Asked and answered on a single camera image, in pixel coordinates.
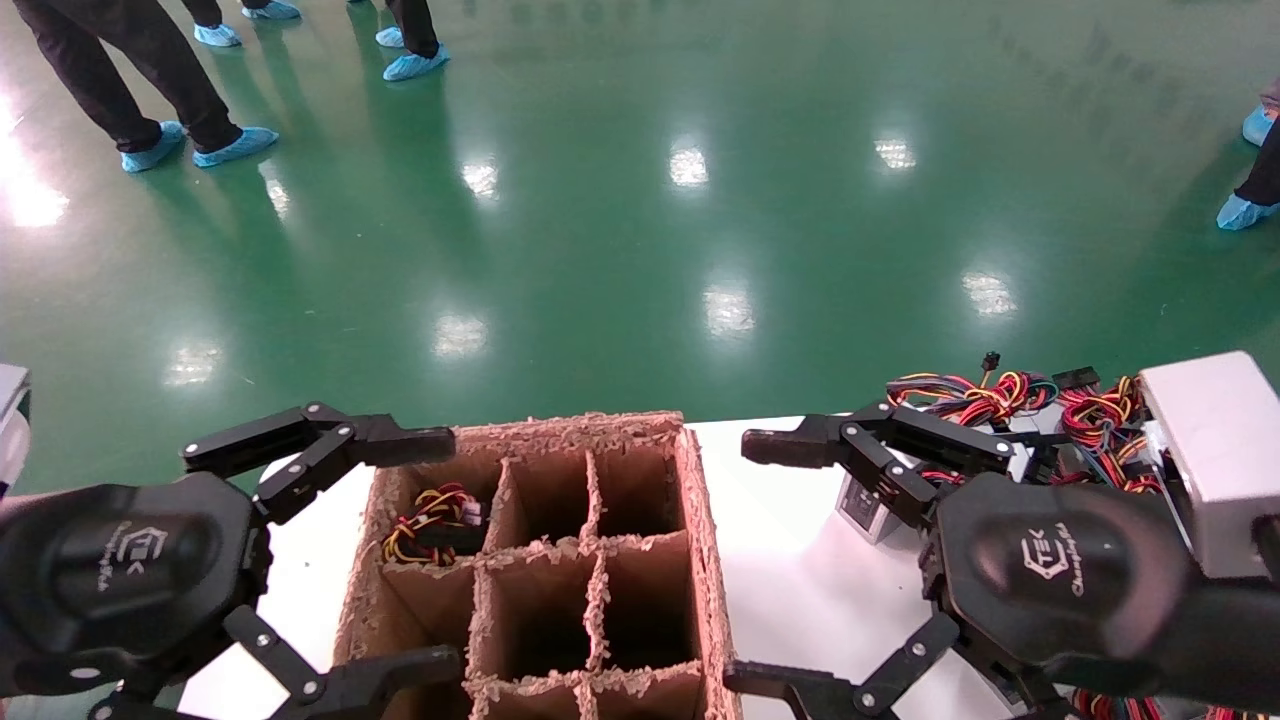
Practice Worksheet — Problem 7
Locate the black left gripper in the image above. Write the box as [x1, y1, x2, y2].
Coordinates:
[0, 403, 463, 720]

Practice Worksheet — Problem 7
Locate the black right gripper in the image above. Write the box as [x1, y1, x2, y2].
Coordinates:
[722, 403, 1280, 720]

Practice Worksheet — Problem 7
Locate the cardboard box with dividers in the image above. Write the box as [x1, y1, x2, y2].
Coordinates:
[333, 410, 743, 720]

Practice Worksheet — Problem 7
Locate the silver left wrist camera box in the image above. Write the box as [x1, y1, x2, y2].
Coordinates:
[0, 365, 31, 491]

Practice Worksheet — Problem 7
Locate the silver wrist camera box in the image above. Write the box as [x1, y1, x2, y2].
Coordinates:
[1140, 350, 1280, 581]
[0, 365, 31, 491]

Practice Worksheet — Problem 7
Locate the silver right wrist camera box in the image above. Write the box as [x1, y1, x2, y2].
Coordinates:
[1140, 350, 1280, 581]

